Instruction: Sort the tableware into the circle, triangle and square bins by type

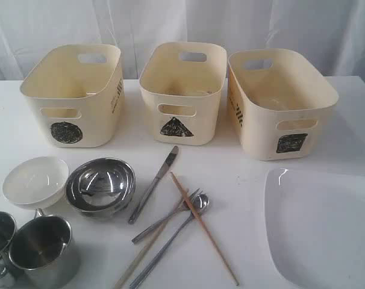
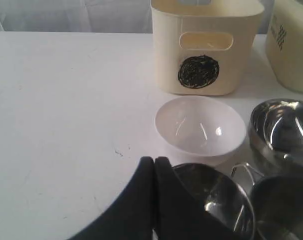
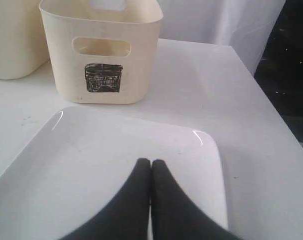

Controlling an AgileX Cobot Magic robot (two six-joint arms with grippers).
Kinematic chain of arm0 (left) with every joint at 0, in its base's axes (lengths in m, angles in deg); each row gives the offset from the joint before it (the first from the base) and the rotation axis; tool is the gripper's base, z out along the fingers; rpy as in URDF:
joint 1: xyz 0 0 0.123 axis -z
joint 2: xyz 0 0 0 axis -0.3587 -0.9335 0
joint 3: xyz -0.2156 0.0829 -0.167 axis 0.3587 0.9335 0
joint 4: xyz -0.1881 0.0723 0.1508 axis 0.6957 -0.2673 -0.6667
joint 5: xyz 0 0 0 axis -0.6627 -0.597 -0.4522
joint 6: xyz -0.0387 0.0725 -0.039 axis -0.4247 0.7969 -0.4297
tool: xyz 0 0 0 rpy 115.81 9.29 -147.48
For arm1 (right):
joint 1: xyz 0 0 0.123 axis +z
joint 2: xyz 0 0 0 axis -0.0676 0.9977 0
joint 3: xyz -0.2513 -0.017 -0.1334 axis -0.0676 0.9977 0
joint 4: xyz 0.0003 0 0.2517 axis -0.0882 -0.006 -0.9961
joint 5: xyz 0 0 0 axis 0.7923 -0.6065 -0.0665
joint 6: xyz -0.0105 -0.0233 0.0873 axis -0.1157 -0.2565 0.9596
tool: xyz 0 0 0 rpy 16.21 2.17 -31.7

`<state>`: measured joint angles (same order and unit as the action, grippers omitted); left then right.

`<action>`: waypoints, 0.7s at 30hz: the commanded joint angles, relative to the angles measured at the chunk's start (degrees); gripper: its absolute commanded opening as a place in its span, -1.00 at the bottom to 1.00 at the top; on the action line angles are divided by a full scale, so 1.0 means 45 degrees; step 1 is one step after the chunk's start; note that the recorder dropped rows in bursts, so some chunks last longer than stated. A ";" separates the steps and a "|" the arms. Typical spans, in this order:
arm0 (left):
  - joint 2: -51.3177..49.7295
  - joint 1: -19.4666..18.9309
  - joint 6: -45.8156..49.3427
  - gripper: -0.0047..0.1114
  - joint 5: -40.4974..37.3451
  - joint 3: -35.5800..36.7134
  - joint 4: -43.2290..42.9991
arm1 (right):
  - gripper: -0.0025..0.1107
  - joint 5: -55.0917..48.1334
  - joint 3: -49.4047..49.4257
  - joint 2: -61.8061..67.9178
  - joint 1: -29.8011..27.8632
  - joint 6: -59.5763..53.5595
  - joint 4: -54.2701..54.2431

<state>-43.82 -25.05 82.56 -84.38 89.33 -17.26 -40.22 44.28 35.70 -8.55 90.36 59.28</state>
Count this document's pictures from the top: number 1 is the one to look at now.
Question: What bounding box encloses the stainless steel bowl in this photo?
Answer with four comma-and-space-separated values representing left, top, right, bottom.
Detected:
64, 157, 136, 218

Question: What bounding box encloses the white backdrop curtain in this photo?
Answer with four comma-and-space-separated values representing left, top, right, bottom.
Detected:
0, 1, 365, 82

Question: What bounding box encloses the stainless steel mug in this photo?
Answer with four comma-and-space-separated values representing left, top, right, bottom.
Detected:
8, 208, 81, 288

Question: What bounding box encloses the steel table knife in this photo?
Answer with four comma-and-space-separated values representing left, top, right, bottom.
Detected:
128, 146, 179, 225

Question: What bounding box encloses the cream bin with triangle mark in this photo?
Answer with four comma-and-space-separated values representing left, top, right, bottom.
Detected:
139, 42, 227, 145

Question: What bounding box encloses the cream bin with square mark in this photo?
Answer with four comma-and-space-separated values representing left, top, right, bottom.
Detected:
227, 49, 339, 161

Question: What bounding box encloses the white ceramic bowl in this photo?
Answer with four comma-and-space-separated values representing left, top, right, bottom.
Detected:
2, 157, 69, 210

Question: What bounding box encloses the steel spoon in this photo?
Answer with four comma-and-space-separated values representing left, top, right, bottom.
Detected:
129, 193, 210, 288

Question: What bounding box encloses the steel fork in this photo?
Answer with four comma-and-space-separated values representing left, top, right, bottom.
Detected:
131, 200, 189, 244

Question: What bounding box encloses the white square plate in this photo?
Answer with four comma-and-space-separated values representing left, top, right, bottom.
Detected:
264, 168, 365, 288

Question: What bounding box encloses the wooden chopstick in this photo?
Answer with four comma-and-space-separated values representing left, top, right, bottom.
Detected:
113, 188, 189, 289
170, 172, 240, 287

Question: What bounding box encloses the cream bin with circle mark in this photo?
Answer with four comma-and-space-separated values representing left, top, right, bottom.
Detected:
20, 44, 125, 148

